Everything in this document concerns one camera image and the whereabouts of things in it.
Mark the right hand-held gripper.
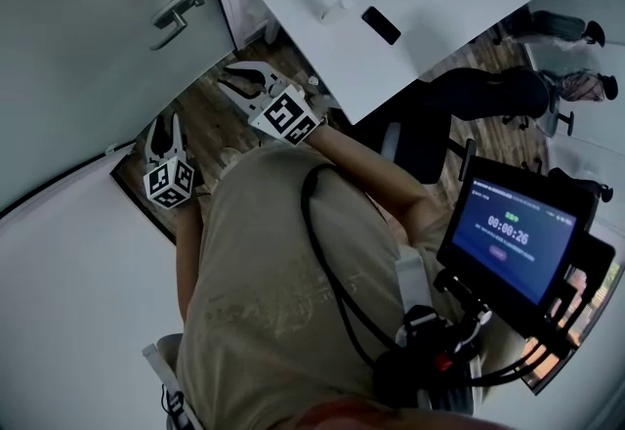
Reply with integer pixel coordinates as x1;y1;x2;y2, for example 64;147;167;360
216;60;327;147

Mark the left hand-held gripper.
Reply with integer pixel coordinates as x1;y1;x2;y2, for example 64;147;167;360
142;111;197;212

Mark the metal door handle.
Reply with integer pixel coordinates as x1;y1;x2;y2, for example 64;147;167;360
148;0;214;52

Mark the frosted glass door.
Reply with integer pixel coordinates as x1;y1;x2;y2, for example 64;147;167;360
0;0;238;214

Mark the person's left forearm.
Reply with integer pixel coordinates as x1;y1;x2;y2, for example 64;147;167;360
174;195;206;322

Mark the person's right forearm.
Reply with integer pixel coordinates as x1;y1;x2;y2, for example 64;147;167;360
307;127;440;243

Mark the small white bottle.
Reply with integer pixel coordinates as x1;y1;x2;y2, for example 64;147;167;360
320;0;355;22

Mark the black smartphone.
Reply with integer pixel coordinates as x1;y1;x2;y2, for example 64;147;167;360
360;6;402;47

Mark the person's beige shirt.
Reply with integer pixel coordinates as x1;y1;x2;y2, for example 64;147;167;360
175;144;489;430

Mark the black office chair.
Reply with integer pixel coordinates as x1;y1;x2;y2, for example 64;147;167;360
380;66;551;185

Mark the black monitor screen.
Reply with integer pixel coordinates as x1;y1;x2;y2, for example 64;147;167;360
436;156;600;307

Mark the grey mesh office chair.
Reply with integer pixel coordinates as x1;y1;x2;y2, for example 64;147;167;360
502;70;577;139

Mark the plastic-wrapped office chair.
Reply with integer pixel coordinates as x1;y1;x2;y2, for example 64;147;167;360
492;10;606;48

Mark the glass window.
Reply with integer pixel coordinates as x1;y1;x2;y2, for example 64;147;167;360
526;266;625;395

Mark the thick black chest cable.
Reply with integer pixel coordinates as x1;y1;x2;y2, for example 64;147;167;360
300;163;406;366

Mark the white harness side strap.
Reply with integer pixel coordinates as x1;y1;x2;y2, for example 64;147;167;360
142;342;201;430

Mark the white chest strap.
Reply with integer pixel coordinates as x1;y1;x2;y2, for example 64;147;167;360
396;251;434;317

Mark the black camera rig mount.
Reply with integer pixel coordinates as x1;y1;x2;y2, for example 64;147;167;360
375;232;616;414

